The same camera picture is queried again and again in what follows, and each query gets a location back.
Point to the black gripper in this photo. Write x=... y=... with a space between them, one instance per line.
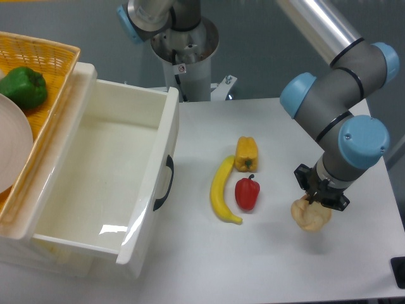
x=320 y=190

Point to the round braided bread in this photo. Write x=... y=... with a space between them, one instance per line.
x=310 y=217

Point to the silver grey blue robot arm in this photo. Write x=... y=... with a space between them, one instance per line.
x=321 y=106

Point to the open upper white drawer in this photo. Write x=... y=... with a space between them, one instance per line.
x=146 y=122

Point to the white drawer cabinet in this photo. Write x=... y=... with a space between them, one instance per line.
x=41 y=158

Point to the beige round plate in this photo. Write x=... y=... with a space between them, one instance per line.
x=16 y=142

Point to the red bell pepper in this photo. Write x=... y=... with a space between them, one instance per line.
x=247 y=192

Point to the yellow bell pepper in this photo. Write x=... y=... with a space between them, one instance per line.
x=246 y=155

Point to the yellow banana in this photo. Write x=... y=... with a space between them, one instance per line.
x=217 y=189

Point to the black object at table edge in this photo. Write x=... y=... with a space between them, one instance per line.
x=398 y=268

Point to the orange woven basket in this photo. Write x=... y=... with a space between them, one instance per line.
x=55 y=61

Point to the green bell pepper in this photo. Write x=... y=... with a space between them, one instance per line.
x=25 y=87

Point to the white mounting bracket with bolts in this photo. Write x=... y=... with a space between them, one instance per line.
x=223 y=90

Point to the black drawer handle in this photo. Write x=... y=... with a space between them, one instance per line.
x=167 y=183

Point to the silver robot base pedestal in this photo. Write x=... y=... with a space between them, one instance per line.
x=186 y=59

